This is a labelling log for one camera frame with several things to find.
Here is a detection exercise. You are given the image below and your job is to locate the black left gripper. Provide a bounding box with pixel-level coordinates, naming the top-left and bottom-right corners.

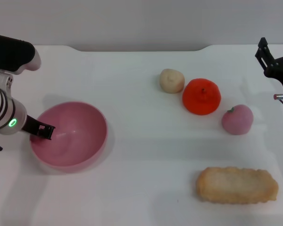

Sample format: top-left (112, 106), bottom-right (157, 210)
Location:
top-left (20, 114), bottom-right (56, 141)

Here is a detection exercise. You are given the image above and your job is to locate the pink plastic bowl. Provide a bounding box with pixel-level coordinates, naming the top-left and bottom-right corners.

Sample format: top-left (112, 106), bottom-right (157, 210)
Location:
top-left (29, 101), bottom-right (108, 174)

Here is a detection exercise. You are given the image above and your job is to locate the pink toy peach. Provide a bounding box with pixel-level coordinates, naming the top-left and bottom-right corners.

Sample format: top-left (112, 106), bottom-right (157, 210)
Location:
top-left (221, 104), bottom-right (254, 136)

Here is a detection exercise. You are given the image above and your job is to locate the orange toy fruit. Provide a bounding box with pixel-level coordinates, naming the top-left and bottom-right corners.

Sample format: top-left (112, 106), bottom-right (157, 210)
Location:
top-left (182, 78), bottom-right (222, 116)

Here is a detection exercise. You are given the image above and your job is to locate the toy bread slice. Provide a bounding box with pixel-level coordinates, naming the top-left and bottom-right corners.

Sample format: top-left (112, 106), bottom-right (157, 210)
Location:
top-left (195, 166), bottom-right (279, 204)

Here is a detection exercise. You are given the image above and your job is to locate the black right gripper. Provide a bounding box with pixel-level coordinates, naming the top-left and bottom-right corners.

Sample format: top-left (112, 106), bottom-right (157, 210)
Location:
top-left (254, 37), bottom-right (283, 95)

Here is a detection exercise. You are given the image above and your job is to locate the beige toy bun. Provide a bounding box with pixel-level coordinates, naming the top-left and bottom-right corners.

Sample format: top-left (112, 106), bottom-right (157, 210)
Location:
top-left (159, 68), bottom-right (186, 94)

